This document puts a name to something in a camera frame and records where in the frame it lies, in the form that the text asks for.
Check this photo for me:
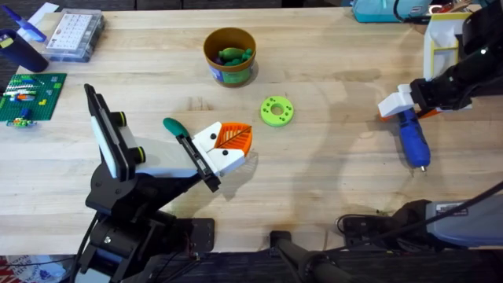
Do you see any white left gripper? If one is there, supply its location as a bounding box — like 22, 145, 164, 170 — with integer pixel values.
132, 121, 254, 193

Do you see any blue electric screwdriver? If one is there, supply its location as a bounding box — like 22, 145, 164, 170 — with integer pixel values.
396, 108, 432, 173

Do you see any green disc with holes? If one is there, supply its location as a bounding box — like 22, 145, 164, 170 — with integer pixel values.
259, 95, 295, 128

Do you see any white and yellow box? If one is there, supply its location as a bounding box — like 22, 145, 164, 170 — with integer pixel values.
422, 11, 472, 82

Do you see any brown tub with toys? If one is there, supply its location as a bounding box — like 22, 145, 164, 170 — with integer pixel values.
203, 26, 258, 88

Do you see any light blue soft pouch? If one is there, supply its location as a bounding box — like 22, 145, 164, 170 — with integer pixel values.
351, 0, 433, 24

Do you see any black upright left wrist plate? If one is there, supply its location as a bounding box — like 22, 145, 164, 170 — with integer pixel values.
83, 83, 147, 182

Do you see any green board with blocks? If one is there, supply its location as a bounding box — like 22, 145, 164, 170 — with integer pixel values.
0, 72, 68, 129

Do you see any clear plastic parts box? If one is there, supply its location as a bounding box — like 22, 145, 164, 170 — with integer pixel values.
41, 8, 106, 64

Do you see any dark blue cylindrical container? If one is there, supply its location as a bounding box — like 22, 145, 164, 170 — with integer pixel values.
0, 28, 50, 74

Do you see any white paper sheet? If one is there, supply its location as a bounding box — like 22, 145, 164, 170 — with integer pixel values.
27, 2, 60, 28

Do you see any blue translucent tool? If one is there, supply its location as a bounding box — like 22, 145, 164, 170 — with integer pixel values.
0, 3, 48, 43

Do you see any white and red plastic bag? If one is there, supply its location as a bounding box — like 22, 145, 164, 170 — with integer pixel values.
0, 255, 75, 283

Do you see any black cable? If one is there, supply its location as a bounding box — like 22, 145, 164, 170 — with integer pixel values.
321, 180, 503, 255

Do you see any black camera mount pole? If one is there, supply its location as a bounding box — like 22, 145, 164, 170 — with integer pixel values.
269, 230, 354, 283

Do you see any black rail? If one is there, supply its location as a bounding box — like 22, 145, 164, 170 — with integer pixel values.
149, 249, 503, 283

